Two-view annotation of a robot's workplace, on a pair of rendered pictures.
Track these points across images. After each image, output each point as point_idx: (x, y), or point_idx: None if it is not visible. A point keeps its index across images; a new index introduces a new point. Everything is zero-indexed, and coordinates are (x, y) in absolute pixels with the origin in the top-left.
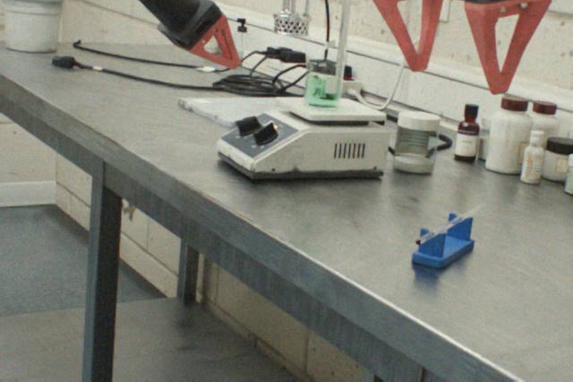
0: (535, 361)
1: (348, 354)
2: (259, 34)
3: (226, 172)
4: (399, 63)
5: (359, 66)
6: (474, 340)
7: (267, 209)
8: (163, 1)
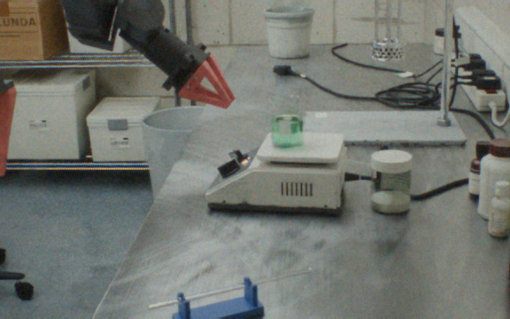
0: None
1: None
2: (474, 39)
3: (204, 197)
4: None
5: (507, 79)
6: None
7: (161, 243)
8: (151, 55)
